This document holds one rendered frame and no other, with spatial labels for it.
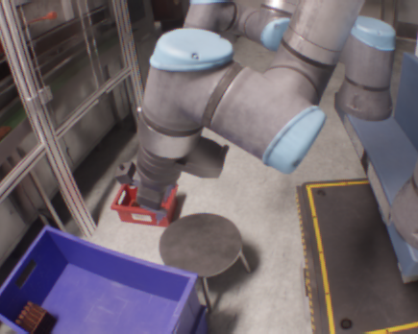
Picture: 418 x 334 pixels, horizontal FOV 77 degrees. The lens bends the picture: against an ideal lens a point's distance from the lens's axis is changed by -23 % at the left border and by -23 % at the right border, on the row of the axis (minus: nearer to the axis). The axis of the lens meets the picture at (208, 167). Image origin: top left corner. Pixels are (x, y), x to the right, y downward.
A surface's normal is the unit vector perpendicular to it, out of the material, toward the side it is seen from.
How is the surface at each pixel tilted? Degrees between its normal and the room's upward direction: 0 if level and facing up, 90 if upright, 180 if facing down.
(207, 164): 25
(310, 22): 85
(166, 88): 91
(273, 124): 57
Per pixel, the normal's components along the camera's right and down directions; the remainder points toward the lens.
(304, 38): -0.66, 0.45
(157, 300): -0.11, -0.77
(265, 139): -0.38, 0.43
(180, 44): 0.22, -0.67
